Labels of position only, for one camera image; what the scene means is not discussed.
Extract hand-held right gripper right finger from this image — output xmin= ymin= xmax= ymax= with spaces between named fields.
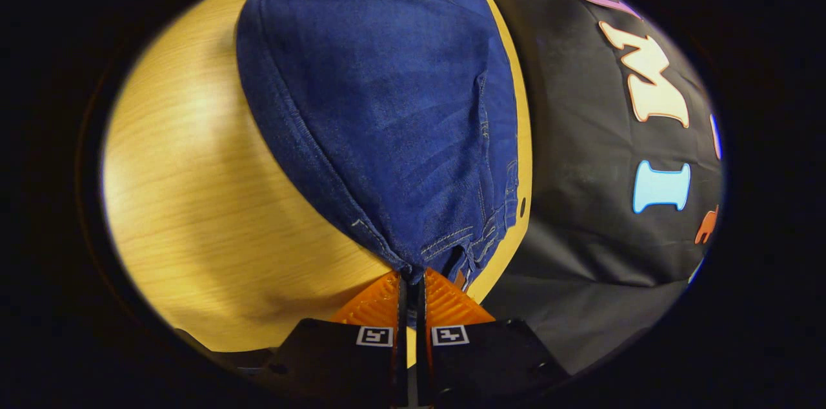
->
xmin=416 ymin=267 xmax=569 ymax=406

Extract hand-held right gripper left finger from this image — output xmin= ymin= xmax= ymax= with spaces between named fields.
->
xmin=274 ymin=270 xmax=408 ymax=406

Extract blue denim jeans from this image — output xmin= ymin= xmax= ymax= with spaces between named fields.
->
xmin=236 ymin=0 xmax=520 ymax=287

